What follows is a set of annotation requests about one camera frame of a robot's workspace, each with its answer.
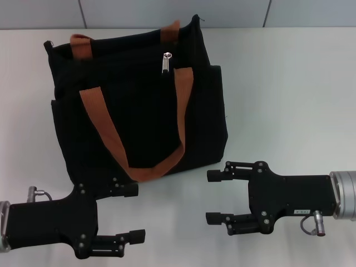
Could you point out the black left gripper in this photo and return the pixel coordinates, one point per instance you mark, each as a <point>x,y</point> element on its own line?
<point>53,222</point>

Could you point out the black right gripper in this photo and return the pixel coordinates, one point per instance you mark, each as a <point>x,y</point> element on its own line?
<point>292,196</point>

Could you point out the silver zipper pull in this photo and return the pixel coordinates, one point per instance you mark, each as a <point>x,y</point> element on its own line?
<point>166,64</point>

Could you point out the silver left arm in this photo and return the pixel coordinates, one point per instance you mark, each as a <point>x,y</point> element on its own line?
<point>3,222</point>

